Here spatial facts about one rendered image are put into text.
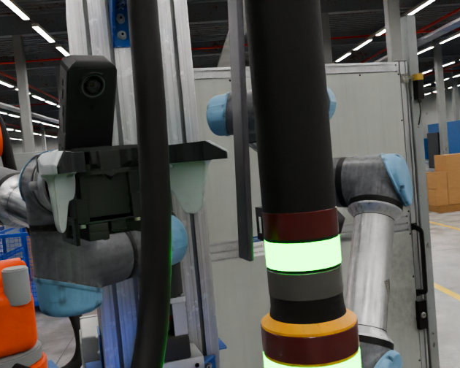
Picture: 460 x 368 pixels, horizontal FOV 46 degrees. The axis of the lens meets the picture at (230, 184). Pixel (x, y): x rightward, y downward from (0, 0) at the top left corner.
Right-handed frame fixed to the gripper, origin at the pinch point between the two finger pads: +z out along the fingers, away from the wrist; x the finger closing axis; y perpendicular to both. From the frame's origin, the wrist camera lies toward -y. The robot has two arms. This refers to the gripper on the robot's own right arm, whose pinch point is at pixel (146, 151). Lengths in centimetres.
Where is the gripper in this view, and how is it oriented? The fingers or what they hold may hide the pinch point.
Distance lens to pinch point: 39.3
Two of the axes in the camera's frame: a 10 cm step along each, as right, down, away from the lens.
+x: -8.6, 1.0, -5.0
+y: 0.9, 9.9, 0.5
